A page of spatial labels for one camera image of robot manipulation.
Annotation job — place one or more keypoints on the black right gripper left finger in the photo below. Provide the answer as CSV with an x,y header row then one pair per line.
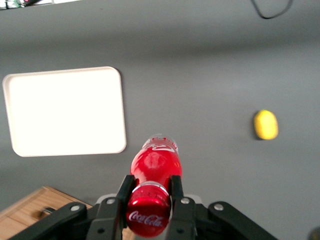
x,y
107,217

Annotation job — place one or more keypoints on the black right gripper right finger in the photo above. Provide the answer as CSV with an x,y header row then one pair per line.
x,y
182,217

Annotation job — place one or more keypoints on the small red can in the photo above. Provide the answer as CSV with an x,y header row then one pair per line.
x,y
155,165

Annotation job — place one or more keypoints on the white rectangular tray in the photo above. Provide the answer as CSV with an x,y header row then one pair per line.
x,y
65,110

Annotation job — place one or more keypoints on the wooden drawer cabinet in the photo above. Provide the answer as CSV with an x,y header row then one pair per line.
x,y
22,212

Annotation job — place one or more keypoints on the yellow lemon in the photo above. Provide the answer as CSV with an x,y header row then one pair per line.
x,y
266,125

